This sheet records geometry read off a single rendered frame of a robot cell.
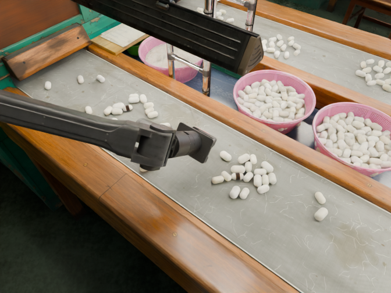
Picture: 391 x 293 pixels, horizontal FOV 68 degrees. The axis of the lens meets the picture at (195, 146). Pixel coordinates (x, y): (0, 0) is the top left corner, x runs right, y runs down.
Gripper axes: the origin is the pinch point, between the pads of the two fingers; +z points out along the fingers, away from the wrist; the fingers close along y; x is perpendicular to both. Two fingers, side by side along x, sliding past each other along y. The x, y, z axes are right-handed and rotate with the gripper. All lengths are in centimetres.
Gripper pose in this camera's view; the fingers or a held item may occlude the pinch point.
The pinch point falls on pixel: (207, 140)
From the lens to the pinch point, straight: 77.8
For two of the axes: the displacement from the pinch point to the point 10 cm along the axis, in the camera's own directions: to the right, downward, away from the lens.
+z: 4.6, -0.6, 8.8
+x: -3.9, 8.8, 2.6
